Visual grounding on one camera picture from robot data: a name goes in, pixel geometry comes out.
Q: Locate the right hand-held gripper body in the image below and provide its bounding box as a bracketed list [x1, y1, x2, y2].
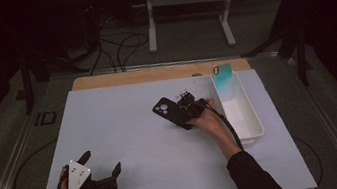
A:
[175, 85, 210, 123]

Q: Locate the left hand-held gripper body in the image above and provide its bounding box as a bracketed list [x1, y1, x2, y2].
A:
[62, 153, 120, 189]

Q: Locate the black phone case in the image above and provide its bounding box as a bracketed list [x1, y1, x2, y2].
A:
[150, 92, 196, 136]

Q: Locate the iridescent phone case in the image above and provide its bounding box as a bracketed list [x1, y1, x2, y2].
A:
[211, 62, 237, 99]

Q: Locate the white plastic bin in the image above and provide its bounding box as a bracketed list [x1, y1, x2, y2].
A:
[209, 65, 268, 152]

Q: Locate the person's right hand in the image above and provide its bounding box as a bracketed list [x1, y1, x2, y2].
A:
[187, 96, 228, 139]

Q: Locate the white board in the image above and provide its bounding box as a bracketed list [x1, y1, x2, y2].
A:
[17, 56, 318, 189]

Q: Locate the black tripod stand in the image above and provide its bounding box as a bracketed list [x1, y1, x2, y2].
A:
[237, 19, 317, 96]
[16, 42, 95, 117]

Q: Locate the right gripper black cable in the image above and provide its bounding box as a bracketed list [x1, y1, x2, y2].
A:
[205, 96, 245, 156]

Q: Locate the black rectangular floor bracket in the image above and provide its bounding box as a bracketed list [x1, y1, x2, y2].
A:
[33, 109, 60, 128]

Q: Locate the black floor cables bundle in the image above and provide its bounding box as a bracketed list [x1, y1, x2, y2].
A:
[81, 10, 155, 79]

